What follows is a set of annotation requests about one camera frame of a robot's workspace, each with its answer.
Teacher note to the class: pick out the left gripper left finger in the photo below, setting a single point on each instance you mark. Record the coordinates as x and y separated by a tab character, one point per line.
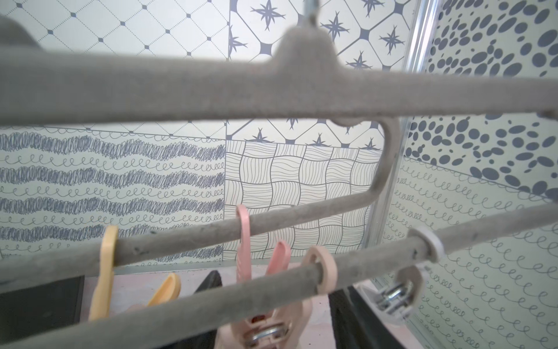
189	334

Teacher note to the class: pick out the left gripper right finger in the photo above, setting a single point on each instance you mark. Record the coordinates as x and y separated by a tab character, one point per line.
355	325

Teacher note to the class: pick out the grey clothes peg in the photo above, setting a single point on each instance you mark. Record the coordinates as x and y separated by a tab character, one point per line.
395	303

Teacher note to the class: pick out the orange clothes peg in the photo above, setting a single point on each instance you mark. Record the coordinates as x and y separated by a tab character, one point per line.
101	299

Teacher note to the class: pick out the grey clip hanger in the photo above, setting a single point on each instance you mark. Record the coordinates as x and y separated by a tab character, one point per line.
303	80

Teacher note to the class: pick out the pink clothes peg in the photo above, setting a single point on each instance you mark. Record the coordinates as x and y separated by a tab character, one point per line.
244	244

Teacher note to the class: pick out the black flat pad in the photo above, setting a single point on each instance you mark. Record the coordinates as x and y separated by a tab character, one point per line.
39	309

